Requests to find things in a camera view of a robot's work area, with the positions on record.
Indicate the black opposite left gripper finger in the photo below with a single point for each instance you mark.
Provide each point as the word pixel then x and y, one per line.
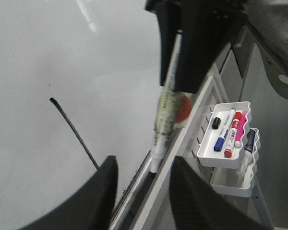
pixel 168 17

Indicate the left gripper black opposite finger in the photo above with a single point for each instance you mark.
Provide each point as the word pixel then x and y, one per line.
pixel 207 26

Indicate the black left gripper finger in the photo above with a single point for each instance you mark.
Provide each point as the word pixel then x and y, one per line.
pixel 90 208
pixel 196 206

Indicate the white black-tip whiteboard marker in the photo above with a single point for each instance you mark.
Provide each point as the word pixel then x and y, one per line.
pixel 167 108

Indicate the red capped whiteboard marker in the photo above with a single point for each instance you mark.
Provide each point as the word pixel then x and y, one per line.
pixel 232 135

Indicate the blue capped whiteboard marker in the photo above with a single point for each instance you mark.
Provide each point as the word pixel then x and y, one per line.
pixel 224 131

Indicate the white lower plastic tray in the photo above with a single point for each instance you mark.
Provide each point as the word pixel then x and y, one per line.
pixel 229 182

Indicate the white plastic tray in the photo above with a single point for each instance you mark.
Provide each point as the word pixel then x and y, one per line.
pixel 229 182
pixel 211 152

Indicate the grey clothed person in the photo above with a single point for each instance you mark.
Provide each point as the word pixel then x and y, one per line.
pixel 268 23

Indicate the pink highlighter marker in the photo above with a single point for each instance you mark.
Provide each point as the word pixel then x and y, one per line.
pixel 240 132

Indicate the red round magnet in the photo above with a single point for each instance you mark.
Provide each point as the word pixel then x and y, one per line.
pixel 184 109

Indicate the black marker cap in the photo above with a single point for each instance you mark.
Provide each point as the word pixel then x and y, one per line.
pixel 216 123

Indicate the white upper plastic tray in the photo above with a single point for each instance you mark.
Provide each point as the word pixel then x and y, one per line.
pixel 211 152

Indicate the white metal stand frame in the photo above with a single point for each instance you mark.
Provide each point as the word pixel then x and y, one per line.
pixel 145 204

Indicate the white whiteboard with aluminium frame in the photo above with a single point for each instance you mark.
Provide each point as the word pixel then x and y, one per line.
pixel 79 80

